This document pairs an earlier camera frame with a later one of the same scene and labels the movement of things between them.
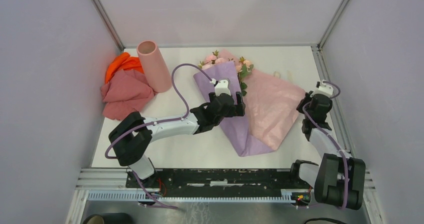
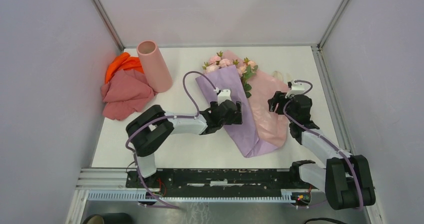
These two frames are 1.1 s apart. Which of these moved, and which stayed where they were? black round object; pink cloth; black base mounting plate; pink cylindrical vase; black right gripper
Moved: black right gripper
Stayed: black round object; black base mounting plate; pink cylindrical vase; pink cloth
